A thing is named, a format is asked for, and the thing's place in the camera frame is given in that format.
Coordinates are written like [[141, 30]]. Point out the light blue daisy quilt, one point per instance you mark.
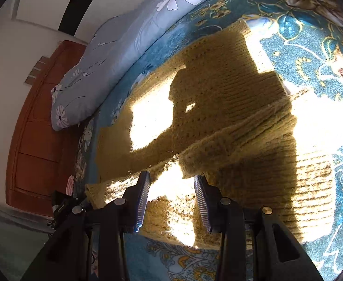
[[114, 48]]

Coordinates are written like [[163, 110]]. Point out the brown wooden door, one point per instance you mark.
[[40, 160]]

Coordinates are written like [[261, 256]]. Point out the teal floral blanket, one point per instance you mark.
[[304, 41]]

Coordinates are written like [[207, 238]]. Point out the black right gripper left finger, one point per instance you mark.
[[89, 245]]

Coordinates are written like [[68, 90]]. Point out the mustard yellow knitted sweater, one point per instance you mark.
[[217, 108]]

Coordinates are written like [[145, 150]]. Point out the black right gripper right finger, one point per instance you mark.
[[277, 254]]

